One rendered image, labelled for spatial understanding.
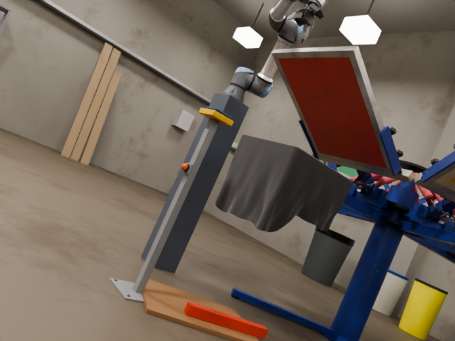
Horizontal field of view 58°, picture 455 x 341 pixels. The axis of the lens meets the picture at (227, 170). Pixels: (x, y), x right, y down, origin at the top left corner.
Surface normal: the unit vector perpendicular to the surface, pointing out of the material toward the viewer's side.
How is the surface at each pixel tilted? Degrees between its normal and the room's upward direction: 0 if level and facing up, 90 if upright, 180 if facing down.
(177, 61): 90
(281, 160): 93
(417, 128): 90
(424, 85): 90
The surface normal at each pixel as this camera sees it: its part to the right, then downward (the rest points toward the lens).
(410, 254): -0.71, -0.35
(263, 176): -0.62, -0.22
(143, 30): 0.58, 0.22
